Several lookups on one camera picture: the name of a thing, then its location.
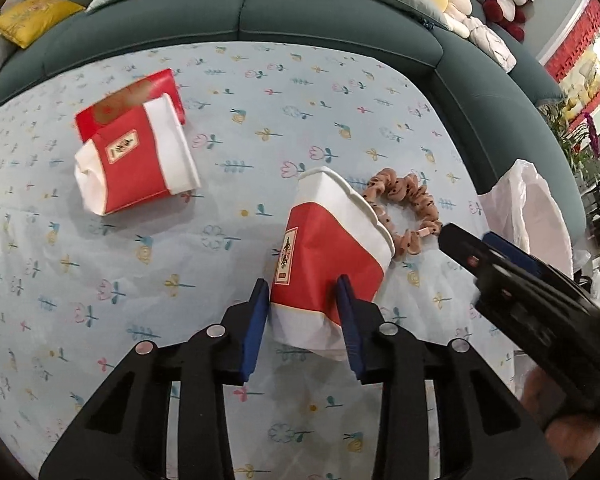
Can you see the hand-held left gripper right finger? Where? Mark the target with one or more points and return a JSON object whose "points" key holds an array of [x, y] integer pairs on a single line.
{"points": [[350, 330]]}

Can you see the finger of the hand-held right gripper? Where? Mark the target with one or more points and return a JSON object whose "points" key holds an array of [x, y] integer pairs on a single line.
{"points": [[465, 247], [525, 255]]}

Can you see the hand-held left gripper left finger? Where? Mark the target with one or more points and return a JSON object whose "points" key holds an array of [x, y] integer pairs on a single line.
{"points": [[255, 330]]}

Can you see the bin with white liner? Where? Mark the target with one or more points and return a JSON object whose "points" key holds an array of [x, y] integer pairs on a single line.
{"points": [[530, 200]]}

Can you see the red and white paper bag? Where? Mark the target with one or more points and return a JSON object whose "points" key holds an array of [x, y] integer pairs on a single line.
{"points": [[130, 170], [325, 255]]}

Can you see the person's right hand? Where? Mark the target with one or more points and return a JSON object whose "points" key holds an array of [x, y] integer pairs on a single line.
{"points": [[575, 440]]}

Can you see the brown scrunchie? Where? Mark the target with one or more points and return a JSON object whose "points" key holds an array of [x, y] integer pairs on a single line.
{"points": [[400, 185]]}

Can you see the orchid plant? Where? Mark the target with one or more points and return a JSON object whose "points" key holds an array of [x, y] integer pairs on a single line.
{"points": [[575, 140]]}

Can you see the pale pink folded cloth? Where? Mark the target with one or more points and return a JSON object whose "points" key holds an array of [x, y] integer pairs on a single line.
{"points": [[492, 42]]}

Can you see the red monkey plush toy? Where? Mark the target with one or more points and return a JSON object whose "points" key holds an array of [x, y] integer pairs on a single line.
{"points": [[507, 5]]}

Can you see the flat red box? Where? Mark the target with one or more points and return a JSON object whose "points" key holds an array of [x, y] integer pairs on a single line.
{"points": [[130, 92]]}

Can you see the teal sectional sofa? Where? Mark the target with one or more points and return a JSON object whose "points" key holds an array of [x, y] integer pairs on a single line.
{"points": [[330, 10]]}

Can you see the yellow embroidered cushion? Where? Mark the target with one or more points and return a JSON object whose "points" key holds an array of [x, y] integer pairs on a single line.
{"points": [[35, 17]]}

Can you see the red wall decoration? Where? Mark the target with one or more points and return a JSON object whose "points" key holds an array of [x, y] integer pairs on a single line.
{"points": [[585, 35]]}

